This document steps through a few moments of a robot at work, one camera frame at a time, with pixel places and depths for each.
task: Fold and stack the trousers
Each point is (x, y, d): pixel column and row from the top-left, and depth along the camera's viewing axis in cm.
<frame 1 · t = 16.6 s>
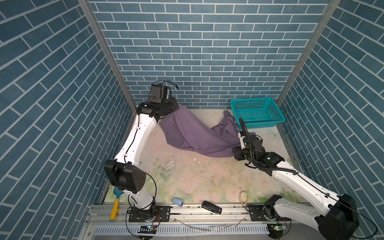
left hand: (176, 103, 79), fingers closed
right hand: (235, 146, 82), fingers open
teal perforated plastic basket: (257, 112, 122), on the table
purple trousers: (220, 140, 98), point 6 cm above the table
small light blue object: (177, 201, 78), point 2 cm above the table
yellow handled blue tool: (117, 198, 80), on the table

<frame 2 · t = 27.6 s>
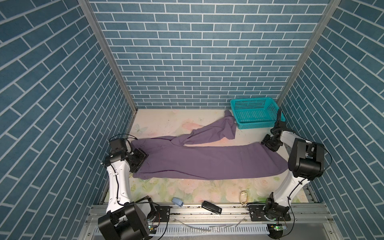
left hand: (145, 156, 80), fingers open
right hand: (265, 142, 100), fingers open
purple trousers: (171, 156, 95), on the table
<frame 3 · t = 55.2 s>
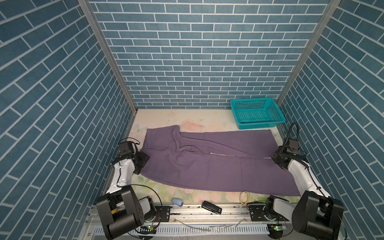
left hand: (145, 158, 87), fingers open
right hand: (276, 155, 86), fingers open
purple trousers: (239, 160, 95), on the table
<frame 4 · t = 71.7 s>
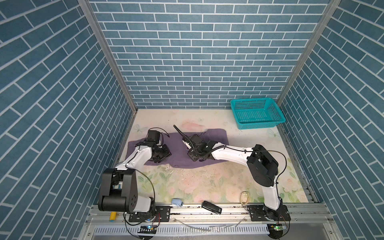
left hand: (170, 153, 89), fingers open
right hand: (190, 150, 91), fingers open
purple trousers: (178, 148, 96), point 4 cm above the table
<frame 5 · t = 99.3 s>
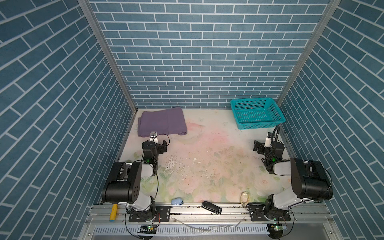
left hand: (156, 139, 93), fingers open
right hand: (263, 139, 94), fingers open
purple trousers: (171, 121, 113), point 2 cm above the table
